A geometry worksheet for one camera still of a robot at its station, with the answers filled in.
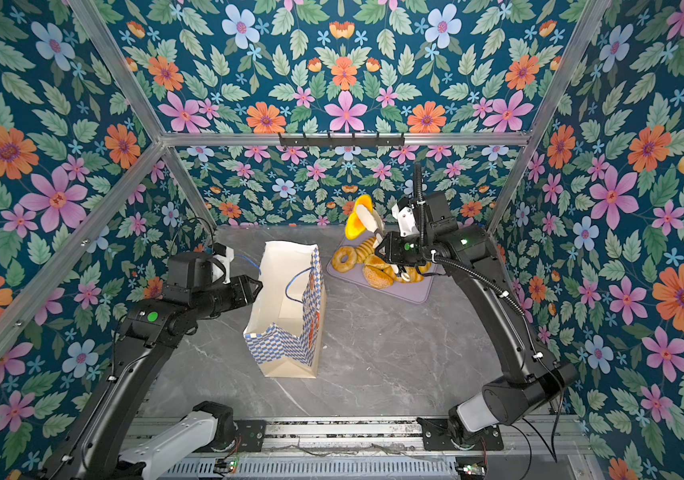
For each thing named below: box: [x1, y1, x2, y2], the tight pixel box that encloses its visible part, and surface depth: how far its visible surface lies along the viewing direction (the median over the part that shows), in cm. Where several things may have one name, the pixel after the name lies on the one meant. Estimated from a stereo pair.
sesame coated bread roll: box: [362, 265, 394, 289], surface depth 101 cm
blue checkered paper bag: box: [243, 241, 327, 379], surface depth 77 cm
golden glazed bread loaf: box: [364, 254, 391, 271], surface depth 106 cm
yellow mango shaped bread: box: [345, 194, 373, 240], surface depth 75 cm
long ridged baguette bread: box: [355, 236, 376, 264], surface depth 109 cm
